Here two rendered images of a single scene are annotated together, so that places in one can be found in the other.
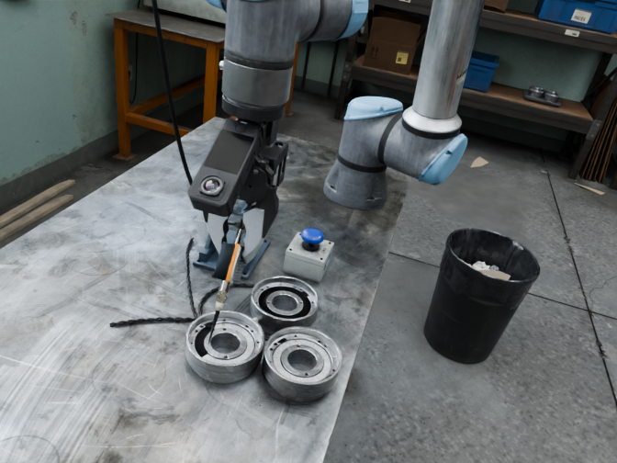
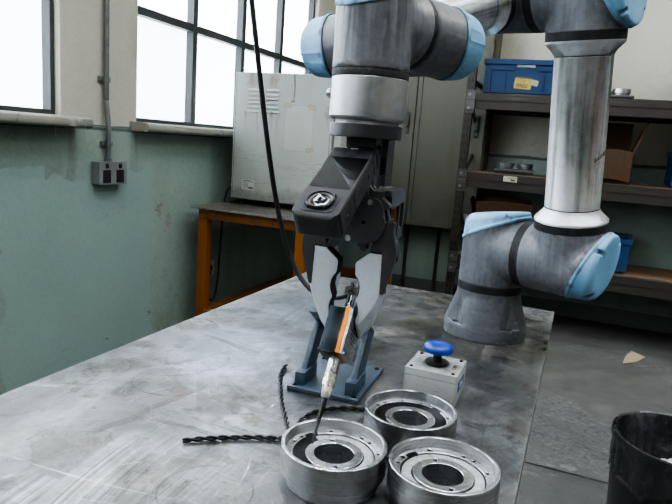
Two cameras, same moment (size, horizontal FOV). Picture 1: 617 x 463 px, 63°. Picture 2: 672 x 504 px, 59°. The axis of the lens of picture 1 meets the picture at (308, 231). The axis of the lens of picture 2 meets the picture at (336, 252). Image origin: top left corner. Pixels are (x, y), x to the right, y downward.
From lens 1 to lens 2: 0.20 m
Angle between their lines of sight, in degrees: 23
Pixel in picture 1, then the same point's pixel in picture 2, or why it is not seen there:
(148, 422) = not seen: outside the picture
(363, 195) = (495, 325)
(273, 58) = (387, 63)
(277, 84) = (393, 94)
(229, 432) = not seen: outside the picture
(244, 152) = (357, 171)
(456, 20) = (583, 95)
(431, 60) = (561, 144)
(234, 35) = (344, 44)
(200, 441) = not seen: outside the picture
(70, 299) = (135, 417)
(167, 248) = (255, 374)
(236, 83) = (346, 95)
